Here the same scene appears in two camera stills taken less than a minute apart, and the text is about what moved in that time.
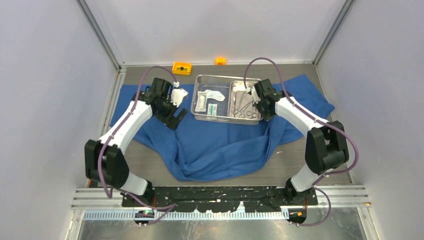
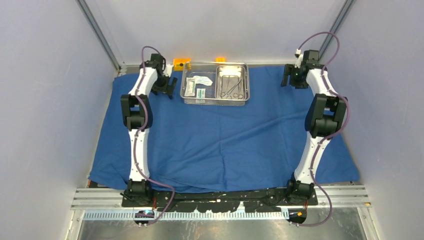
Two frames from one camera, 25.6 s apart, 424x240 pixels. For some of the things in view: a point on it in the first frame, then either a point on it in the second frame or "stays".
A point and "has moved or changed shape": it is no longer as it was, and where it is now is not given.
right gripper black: (266, 116) to (299, 85)
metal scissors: (242, 110) to (228, 96)
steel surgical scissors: (239, 95) to (222, 94)
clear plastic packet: (215, 95) to (203, 80)
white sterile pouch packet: (202, 97) to (190, 85)
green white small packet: (212, 109) to (200, 93)
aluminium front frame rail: (95, 203) stays
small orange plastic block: (220, 61) stays
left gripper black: (171, 122) to (166, 89)
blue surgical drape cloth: (199, 151) has moved or changed shape
